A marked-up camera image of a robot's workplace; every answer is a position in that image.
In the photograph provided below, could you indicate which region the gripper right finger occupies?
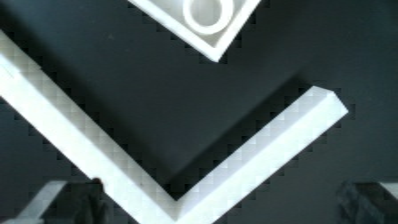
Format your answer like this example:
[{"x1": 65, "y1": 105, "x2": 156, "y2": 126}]
[{"x1": 337, "y1": 182, "x2": 398, "y2": 224}]

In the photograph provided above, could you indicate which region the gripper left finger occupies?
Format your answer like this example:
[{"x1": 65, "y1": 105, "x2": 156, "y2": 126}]
[{"x1": 10, "y1": 179, "x2": 111, "y2": 224}]

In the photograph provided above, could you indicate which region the white square table top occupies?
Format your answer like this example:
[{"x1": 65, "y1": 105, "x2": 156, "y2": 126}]
[{"x1": 127, "y1": 0, "x2": 261, "y2": 62}]

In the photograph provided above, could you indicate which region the white U-shaped obstacle fence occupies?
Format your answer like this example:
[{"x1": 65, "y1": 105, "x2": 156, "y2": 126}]
[{"x1": 0, "y1": 32, "x2": 348, "y2": 224}]

